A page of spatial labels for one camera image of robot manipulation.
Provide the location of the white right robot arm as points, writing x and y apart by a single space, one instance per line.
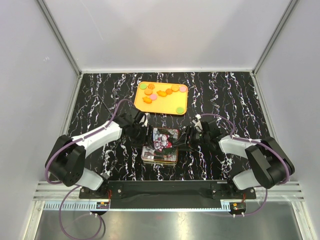
269 164

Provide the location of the yellow dotted cookie top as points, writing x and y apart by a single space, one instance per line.
175 88

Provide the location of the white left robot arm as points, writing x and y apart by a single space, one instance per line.
67 159

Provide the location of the yellow dotted sandwich cookie left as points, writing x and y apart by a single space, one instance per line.
148 92

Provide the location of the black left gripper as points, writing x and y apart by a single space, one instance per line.
146 140

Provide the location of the pink round cookie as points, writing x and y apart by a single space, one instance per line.
182 89
153 97

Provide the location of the pink round cookie right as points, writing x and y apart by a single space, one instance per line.
182 89

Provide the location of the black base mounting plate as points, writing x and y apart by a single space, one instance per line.
177 194

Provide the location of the yellow cat-shaped cookie left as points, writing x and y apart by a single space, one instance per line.
147 100

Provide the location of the gold tin lid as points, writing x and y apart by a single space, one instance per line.
164 139

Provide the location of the orange swirl cookie left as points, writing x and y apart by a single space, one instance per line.
151 86

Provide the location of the green embossed round cookie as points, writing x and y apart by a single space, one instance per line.
180 110

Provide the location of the gold cookie tin box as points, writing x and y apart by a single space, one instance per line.
160 162

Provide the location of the orange swirl cookie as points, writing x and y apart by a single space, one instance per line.
151 86
168 91

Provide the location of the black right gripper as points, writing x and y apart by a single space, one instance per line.
183 140

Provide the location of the aluminium frame rail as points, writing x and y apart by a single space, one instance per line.
60 197

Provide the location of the yellow cat-shaped cookie centre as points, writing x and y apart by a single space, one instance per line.
162 93

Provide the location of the yellow plastic tray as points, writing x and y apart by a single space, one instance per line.
162 105

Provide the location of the yellow cat-shaped cookie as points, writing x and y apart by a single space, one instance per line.
147 100
162 93

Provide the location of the green round cookie top-left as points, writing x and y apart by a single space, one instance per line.
143 86

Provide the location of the orange swirl cookie centre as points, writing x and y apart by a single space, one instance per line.
168 91

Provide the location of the pink round cookie left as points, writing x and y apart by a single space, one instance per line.
153 97

